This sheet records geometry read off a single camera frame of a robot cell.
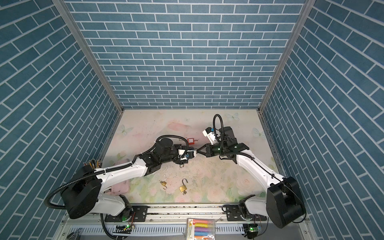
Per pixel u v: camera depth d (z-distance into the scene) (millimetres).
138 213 742
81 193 421
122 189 785
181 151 706
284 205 411
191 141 995
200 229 688
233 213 735
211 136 737
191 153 667
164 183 843
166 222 722
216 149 706
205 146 738
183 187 833
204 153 750
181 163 721
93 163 752
